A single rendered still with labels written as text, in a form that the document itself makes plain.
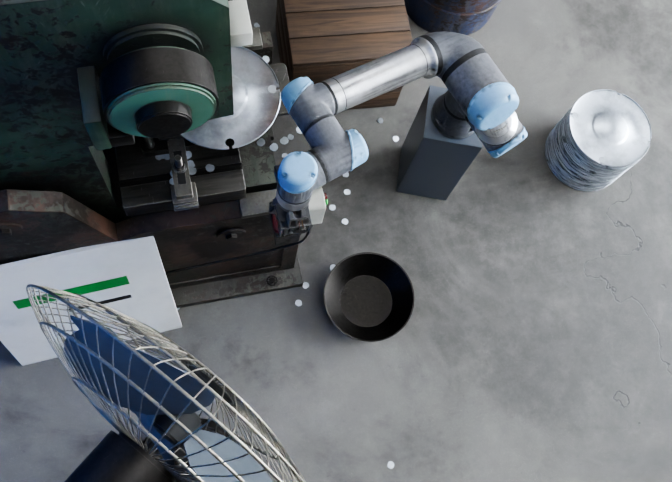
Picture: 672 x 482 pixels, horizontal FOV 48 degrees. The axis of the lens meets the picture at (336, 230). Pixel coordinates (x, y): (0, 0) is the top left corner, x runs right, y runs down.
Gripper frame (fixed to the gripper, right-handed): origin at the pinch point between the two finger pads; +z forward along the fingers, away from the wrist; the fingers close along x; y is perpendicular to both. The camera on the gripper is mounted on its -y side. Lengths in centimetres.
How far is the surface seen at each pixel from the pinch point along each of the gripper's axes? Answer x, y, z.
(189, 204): -22.2, -8.2, 2.9
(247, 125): -5.4, -24.1, -2.6
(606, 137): 118, -28, 52
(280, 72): 5.2, -37.3, -2.5
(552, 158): 106, -30, 70
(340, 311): 20, 10, 74
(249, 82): -2.9, -35.6, -2.7
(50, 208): -52, -7, -10
